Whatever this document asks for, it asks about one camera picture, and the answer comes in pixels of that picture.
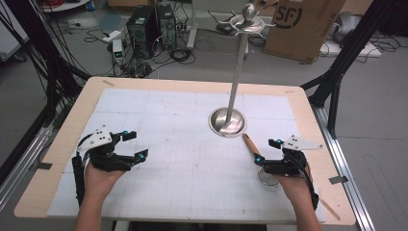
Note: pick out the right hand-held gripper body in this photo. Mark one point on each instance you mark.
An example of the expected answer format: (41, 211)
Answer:
(290, 165)

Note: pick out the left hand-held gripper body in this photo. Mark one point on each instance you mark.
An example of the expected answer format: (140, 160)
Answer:
(102, 154)

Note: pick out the person's right hand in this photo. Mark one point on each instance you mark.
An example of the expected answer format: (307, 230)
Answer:
(296, 189)

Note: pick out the person's left hand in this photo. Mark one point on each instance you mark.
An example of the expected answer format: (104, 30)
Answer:
(96, 183)

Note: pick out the white grid mat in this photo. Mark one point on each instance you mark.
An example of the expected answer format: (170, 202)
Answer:
(179, 173)

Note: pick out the long beige tape strip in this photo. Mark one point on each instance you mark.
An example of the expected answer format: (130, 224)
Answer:
(330, 209)

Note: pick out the silver metal utensil stand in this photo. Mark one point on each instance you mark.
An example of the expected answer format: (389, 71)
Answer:
(235, 80)

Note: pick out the white device with green light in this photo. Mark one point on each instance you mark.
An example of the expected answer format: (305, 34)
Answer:
(117, 51)

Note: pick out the white power strip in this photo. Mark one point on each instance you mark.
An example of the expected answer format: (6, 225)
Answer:
(110, 36)

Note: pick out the wide black computer tower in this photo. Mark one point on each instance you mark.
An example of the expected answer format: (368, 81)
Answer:
(142, 32)

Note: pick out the large cardboard box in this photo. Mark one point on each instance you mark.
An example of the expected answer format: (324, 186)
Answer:
(301, 32)

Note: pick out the narrow black computer tower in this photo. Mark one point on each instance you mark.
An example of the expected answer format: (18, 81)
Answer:
(166, 27)

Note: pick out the black power adapter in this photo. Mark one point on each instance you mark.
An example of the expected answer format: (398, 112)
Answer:
(226, 29)

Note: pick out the white flat board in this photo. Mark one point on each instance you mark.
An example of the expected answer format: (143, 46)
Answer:
(369, 50)

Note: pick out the white round table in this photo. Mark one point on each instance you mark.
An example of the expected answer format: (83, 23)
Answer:
(64, 5)

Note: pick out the aluminium rail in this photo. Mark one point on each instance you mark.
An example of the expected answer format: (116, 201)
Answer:
(343, 166)
(22, 170)

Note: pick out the black metal frame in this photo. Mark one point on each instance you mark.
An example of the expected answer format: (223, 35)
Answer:
(48, 57)
(346, 54)

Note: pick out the white metal post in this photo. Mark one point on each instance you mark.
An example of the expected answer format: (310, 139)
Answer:
(192, 25)

